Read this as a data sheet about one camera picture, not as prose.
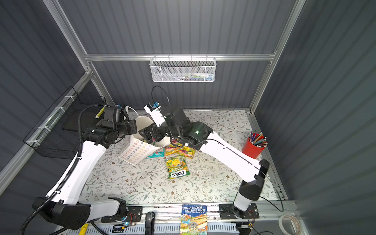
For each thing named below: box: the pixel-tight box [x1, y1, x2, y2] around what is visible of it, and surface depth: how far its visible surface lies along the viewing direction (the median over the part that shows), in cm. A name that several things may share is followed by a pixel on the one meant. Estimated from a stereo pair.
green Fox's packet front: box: [164, 156, 191, 180], surface depth 88 cm
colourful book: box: [179, 204, 209, 235], surface depth 71 cm
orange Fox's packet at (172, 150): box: [165, 145, 185, 156], surface depth 96 cm
